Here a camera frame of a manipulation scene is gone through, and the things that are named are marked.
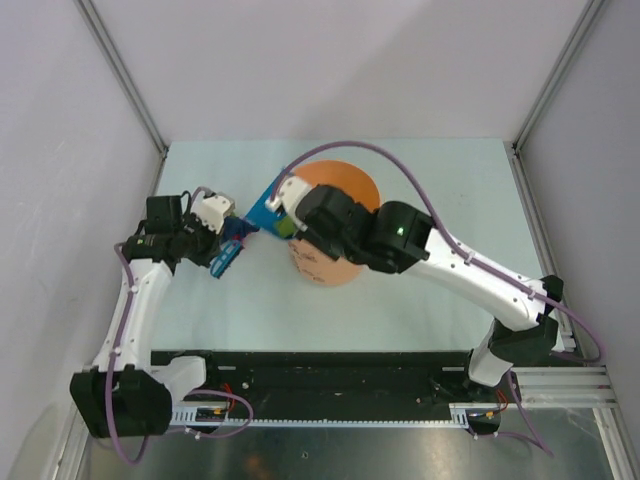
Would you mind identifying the blue hand brush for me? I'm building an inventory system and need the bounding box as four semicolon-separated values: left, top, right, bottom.
209;238;244;279

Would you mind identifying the blue plastic dustpan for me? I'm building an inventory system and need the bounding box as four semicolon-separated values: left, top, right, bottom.
245;175;305;239

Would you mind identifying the green paper scrap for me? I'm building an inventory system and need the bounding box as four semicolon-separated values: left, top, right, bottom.
274;216;297;239

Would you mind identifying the orange plastic bucket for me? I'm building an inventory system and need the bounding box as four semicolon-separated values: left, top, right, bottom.
289;160;381;287

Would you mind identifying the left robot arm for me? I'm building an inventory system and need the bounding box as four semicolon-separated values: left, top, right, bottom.
70;190;235;438

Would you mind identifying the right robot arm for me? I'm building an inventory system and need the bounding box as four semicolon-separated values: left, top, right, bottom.
277;177;563;401

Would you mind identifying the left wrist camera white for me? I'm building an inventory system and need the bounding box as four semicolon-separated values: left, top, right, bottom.
193;193;235;234

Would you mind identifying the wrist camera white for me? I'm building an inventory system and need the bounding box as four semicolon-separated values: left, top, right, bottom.
193;193;235;234
265;176;312;213

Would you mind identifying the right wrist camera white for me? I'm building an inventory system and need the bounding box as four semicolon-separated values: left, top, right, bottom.
265;176;312;213

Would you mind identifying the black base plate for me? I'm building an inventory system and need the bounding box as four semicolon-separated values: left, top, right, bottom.
149;349;524;421

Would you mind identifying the white cable duct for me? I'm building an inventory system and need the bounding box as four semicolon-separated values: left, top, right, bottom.
169;402;469;429

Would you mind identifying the left aluminium corner post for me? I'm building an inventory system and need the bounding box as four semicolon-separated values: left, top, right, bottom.
73;0;168;159

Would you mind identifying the aluminium corner post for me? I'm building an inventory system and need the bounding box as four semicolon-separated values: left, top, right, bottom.
511;0;610;153
73;0;168;159

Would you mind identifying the aluminium frame rail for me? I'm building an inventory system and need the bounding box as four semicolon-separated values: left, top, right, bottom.
513;367;618;409

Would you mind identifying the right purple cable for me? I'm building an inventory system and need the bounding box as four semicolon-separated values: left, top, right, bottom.
277;140;606;457

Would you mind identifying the right aluminium corner post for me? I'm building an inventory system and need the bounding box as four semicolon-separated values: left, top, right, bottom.
511;0;610;153

